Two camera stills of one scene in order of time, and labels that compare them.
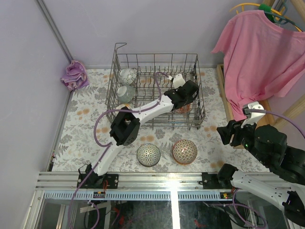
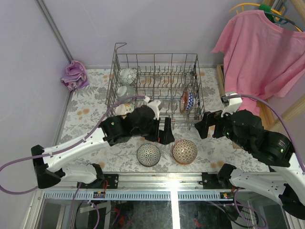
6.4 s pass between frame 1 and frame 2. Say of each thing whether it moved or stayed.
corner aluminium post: stayed
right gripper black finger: moved
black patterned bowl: stayed
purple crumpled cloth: stayed
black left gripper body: moved
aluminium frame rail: stayed
